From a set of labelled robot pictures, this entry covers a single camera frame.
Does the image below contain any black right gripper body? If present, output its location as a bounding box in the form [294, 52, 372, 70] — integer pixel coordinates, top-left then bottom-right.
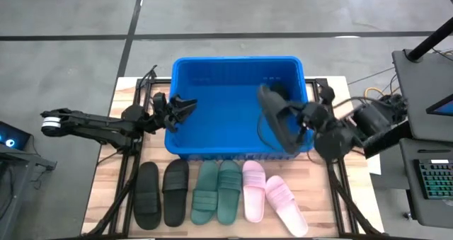
[298, 101, 321, 132]

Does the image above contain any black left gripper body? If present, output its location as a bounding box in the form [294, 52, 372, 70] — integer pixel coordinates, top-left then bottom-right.
[151, 92, 178, 133]

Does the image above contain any black rubber slide sandal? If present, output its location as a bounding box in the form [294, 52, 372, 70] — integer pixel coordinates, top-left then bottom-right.
[257, 84, 309, 155]
[270, 82, 291, 101]
[133, 161, 163, 231]
[161, 158, 190, 228]

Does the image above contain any pink rubber slide sandal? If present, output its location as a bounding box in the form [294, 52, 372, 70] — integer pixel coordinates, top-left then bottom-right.
[241, 160, 267, 223]
[265, 175, 309, 238]

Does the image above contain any green rubber slide sandal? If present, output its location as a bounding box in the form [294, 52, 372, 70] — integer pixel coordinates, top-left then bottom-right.
[216, 160, 243, 226]
[190, 160, 220, 226]

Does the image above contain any blue plastic bin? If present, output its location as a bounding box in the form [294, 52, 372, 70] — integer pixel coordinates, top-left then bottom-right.
[164, 55, 316, 161]

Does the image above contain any white paper sheet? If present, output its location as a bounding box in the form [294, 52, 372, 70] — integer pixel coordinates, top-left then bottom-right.
[367, 154, 382, 176]

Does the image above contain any grey desk panel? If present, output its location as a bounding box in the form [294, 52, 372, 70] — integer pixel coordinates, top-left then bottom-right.
[391, 48, 453, 144]

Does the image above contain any black screen with blue display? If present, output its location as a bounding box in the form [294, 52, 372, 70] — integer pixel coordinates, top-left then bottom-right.
[425, 93, 453, 118]

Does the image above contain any black pole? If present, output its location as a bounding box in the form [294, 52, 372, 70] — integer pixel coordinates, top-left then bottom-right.
[405, 16, 453, 62]

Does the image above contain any backlit black keyboard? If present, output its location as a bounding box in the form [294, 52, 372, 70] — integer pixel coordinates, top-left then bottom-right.
[413, 158, 453, 201]

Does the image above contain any black computer with blue light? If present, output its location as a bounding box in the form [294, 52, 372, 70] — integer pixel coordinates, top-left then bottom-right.
[0, 121, 32, 152]

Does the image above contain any grey keyboard desk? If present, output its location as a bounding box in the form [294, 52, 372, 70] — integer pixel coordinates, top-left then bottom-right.
[398, 137, 453, 229]

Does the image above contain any dark grey side desk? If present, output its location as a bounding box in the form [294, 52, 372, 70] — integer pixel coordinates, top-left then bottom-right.
[0, 142, 57, 240]

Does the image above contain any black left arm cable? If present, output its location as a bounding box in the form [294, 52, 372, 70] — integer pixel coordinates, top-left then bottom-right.
[136, 64, 159, 92]

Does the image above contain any thin black floor cable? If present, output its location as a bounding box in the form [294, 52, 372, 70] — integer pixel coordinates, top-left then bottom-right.
[348, 67, 396, 86]

